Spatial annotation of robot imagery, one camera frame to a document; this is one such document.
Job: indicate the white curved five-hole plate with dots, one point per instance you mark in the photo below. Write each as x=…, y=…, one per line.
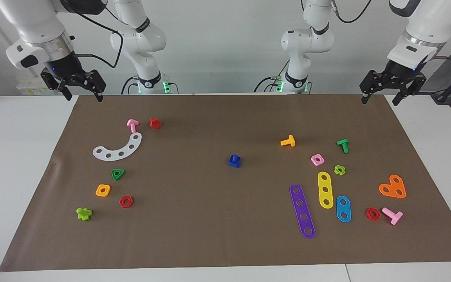
x=126, y=150

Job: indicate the orange square nut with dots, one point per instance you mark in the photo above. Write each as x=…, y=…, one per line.
x=108, y=188

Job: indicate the blue plastic screw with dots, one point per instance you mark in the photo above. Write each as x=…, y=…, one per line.
x=233, y=165

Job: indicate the white power strip box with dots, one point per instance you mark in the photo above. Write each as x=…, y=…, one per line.
x=29, y=87

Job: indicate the red hexagon nut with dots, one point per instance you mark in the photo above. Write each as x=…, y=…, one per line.
x=377, y=216
x=130, y=204

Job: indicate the green plastic screw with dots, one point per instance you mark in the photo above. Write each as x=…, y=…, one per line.
x=343, y=143

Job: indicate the lime green cross-head screw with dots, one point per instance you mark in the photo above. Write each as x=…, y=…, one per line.
x=83, y=214

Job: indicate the red plastic screw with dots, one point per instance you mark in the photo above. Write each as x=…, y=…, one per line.
x=155, y=123

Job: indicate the brown table mat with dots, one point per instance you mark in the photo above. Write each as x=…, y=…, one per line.
x=217, y=219

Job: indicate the blue square nut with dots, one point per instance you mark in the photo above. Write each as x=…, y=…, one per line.
x=239, y=159

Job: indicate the blue two-hole strip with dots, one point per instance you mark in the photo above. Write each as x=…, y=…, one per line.
x=343, y=208

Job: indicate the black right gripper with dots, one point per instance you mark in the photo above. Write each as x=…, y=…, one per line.
x=69, y=68

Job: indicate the green triangle nut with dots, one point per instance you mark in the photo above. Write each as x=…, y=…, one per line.
x=121, y=172

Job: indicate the grey partition board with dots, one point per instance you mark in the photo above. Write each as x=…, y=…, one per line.
x=439, y=72

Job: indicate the pink square nut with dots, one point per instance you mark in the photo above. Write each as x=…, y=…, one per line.
x=322, y=161

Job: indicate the orange-red three-hole corner plate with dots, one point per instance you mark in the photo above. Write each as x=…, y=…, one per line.
x=393, y=188

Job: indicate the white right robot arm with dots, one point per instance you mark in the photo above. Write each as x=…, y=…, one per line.
x=33, y=19

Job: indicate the yellow three-hole strip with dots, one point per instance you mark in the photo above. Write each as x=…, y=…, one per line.
x=325, y=183

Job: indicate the pink plastic screw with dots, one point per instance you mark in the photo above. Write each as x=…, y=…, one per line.
x=132, y=125
x=395, y=216

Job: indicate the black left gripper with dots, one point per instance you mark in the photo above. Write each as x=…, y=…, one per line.
x=399, y=72

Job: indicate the orange plastic screw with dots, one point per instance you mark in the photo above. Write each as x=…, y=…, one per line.
x=290, y=141

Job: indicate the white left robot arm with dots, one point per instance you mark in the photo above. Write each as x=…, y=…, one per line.
x=425, y=27

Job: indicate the lime green flower nut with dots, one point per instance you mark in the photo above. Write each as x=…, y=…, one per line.
x=343, y=172

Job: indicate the purple four-hole strip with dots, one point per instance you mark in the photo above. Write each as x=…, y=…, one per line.
x=302, y=210

